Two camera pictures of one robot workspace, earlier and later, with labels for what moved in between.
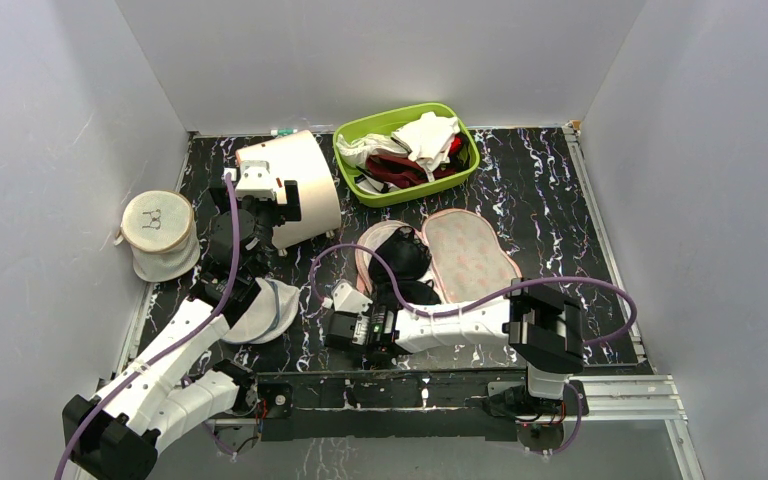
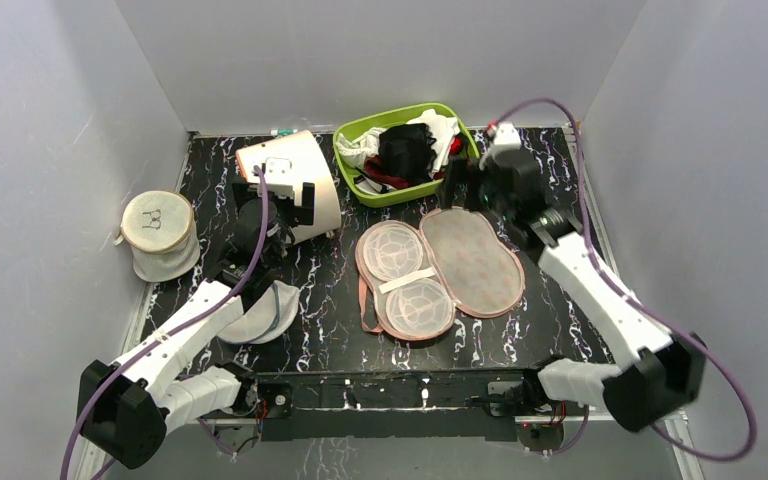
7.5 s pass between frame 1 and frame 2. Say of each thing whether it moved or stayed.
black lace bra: moved
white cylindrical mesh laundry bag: stayed
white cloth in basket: stayed
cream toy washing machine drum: stayed
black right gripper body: moved
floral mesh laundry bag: stayed
